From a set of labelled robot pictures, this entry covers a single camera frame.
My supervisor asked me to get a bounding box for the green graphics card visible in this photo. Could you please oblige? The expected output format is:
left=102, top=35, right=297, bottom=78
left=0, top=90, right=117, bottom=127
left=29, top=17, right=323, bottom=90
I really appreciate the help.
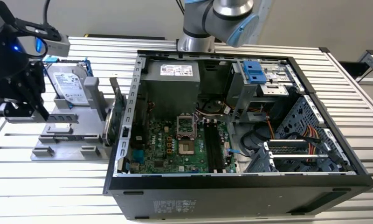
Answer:
left=101, top=74, right=127, bottom=148

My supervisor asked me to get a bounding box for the black PC case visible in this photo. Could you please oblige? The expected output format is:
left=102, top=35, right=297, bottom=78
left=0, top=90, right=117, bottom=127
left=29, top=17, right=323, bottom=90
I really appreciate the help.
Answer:
left=102, top=49, right=373, bottom=221

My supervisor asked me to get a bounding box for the blue motherboard connector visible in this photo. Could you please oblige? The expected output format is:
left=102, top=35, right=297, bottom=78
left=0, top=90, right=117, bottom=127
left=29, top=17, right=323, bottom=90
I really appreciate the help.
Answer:
left=130, top=150, right=143, bottom=163

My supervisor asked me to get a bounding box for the metal disk bay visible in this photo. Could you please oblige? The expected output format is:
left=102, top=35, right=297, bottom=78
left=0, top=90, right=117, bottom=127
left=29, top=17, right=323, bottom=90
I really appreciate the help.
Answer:
left=243, top=138, right=331, bottom=174

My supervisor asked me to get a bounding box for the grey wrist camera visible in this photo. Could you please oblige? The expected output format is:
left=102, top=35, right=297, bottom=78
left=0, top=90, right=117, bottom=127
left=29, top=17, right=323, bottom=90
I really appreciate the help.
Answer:
left=45, top=35, right=70, bottom=57

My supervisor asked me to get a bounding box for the orange yellow red wire bundle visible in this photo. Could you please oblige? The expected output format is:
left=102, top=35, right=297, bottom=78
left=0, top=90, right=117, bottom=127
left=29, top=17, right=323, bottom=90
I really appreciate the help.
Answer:
left=299, top=125, right=323, bottom=165

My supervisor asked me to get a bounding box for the grey power supply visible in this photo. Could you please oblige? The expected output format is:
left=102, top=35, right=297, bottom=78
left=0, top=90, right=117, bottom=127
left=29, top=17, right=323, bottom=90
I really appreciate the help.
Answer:
left=139, top=58, right=201, bottom=119

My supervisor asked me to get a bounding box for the grey metal drive cage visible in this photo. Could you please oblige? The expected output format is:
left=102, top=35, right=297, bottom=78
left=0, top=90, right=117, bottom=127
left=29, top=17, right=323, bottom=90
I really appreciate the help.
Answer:
left=227, top=58, right=302, bottom=123

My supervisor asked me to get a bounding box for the black camera cable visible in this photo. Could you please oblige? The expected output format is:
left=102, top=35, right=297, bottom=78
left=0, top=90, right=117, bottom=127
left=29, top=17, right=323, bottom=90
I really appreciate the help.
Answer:
left=41, top=0, right=55, bottom=28

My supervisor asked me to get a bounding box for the black cable with blue tab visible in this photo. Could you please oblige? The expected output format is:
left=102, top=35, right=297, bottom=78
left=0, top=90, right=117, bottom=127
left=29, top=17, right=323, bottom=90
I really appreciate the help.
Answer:
left=227, top=129, right=270, bottom=157

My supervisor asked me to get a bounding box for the metal socket cover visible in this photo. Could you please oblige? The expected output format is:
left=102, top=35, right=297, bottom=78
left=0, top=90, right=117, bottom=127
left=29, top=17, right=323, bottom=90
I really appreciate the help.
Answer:
left=175, top=112, right=195, bottom=140

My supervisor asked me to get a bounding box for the CPU socket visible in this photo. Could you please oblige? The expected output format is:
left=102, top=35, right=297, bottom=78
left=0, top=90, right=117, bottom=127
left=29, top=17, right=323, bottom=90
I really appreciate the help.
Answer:
left=177, top=139, right=195, bottom=156

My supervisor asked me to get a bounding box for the round black speaker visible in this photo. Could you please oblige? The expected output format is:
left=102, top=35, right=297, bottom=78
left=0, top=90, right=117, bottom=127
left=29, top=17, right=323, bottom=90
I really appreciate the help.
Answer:
left=202, top=99, right=226, bottom=115

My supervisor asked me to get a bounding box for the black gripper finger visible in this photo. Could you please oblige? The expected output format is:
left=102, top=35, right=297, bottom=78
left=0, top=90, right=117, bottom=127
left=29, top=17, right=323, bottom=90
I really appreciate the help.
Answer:
left=19, top=65, right=49, bottom=122
left=0, top=94, right=34, bottom=119

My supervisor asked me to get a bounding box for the single orange wire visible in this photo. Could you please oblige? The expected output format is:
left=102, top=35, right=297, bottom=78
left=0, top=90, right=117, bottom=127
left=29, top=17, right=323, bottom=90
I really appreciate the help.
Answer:
left=265, top=116, right=274, bottom=140

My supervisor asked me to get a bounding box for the blue drive bay latch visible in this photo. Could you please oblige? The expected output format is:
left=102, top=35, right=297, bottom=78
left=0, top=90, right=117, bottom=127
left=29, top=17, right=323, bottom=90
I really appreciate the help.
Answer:
left=241, top=59, right=265, bottom=84

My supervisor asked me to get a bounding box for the green motherboard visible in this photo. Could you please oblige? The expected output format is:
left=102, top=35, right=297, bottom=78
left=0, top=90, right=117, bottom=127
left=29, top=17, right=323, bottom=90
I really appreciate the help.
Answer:
left=129, top=98, right=239, bottom=175

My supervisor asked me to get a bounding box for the hard disk in blue carrier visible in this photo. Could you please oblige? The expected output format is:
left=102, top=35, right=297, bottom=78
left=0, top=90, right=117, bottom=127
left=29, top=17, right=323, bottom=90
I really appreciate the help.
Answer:
left=42, top=56, right=94, bottom=109

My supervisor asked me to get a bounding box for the grey parts rack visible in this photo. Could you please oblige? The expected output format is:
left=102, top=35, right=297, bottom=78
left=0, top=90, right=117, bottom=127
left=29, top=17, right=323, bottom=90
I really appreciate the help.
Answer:
left=29, top=77, right=121, bottom=161

